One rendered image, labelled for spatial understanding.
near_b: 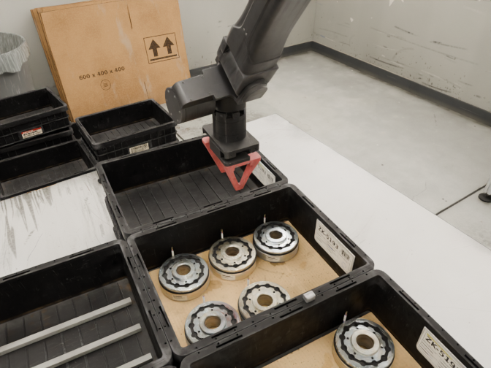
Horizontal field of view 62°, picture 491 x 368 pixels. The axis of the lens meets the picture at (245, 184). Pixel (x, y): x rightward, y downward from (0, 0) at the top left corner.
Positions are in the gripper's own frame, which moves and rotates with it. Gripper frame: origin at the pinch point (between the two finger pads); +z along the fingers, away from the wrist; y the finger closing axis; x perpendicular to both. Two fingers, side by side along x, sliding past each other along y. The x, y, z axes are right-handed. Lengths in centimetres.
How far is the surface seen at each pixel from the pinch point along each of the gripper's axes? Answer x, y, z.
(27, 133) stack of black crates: -41, -144, 54
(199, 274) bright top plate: -9.0, 2.1, 20.2
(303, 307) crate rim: 2.2, 22.6, 13.3
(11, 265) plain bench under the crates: -47, -36, 36
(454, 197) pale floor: 168, -55, 108
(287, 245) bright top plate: 11.4, 3.3, 20.6
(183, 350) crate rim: -18.7, 20.9, 13.1
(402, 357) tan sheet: 16.5, 33.7, 23.5
